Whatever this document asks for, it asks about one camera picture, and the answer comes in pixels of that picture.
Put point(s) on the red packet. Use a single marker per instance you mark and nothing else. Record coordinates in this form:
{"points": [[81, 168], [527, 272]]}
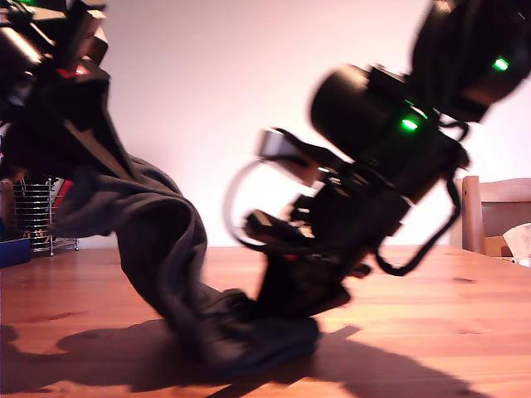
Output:
{"points": [[62, 190]]}

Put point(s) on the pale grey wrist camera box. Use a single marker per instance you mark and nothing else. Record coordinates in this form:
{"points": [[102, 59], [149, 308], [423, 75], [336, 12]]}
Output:
{"points": [[278, 145], [93, 41]]}

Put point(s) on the brown cardboard box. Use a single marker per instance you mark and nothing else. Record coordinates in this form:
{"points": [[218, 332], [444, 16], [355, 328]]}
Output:
{"points": [[493, 246]]}

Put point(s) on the blue box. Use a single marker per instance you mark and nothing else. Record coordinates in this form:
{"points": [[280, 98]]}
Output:
{"points": [[14, 253]]}

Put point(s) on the white tissue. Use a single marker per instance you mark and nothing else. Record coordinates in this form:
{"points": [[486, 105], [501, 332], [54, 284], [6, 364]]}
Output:
{"points": [[518, 240]]}

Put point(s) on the dark grey underwear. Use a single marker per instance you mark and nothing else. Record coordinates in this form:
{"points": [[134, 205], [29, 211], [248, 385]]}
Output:
{"points": [[166, 232]]}

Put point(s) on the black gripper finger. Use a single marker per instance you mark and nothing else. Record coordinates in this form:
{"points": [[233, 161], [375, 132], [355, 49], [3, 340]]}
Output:
{"points": [[103, 120], [282, 290], [45, 128], [327, 294]]}

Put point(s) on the patterned tissue box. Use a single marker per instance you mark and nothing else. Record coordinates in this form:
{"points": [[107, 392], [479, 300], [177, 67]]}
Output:
{"points": [[518, 262]]}

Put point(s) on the brown wooden chair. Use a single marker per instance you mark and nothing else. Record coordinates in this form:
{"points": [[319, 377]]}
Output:
{"points": [[473, 215]]}

